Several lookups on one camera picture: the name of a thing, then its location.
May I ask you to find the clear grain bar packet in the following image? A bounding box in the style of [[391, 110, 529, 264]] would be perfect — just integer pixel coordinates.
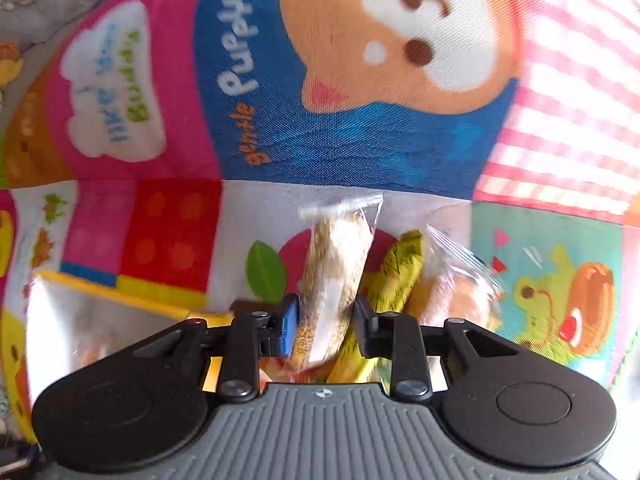
[[287, 192, 385, 374]]

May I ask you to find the grey printed cloth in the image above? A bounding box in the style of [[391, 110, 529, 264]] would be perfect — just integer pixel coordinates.
[[0, 0, 103, 61]]

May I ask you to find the colourful printed play mat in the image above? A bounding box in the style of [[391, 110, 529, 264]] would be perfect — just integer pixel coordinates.
[[0, 0, 640, 411]]

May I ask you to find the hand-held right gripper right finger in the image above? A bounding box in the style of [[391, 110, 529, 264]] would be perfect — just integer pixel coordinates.
[[353, 294, 507, 404]]

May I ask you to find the yellow cardboard box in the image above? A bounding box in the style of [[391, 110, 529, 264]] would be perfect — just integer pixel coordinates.
[[0, 269, 236, 445]]

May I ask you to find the yellow snack packet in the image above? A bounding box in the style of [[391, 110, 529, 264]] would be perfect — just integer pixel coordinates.
[[327, 230, 426, 386]]

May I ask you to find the clear bread packet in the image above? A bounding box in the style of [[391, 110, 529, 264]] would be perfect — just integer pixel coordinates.
[[403, 225, 506, 342]]

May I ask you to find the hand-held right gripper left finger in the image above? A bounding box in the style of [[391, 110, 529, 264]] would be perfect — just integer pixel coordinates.
[[134, 293, 301, 404]]

